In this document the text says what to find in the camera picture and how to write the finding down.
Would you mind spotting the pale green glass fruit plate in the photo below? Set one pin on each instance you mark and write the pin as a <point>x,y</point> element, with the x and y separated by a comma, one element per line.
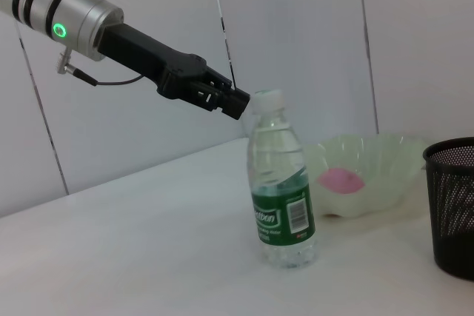
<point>377,168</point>

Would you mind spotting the clear water bottle green label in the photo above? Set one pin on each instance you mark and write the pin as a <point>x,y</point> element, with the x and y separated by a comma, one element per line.
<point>283,183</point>

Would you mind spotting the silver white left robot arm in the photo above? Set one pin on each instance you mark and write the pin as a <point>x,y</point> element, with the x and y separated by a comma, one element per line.
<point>44,1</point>

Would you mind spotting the black mesh pen holder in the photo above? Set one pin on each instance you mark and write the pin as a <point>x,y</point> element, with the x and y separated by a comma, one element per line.
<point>453,201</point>

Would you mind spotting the pink peach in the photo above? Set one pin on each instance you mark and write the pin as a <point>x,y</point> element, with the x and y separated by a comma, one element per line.
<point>340,182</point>

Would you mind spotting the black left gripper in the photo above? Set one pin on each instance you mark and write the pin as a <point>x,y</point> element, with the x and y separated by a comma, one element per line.
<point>148,57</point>

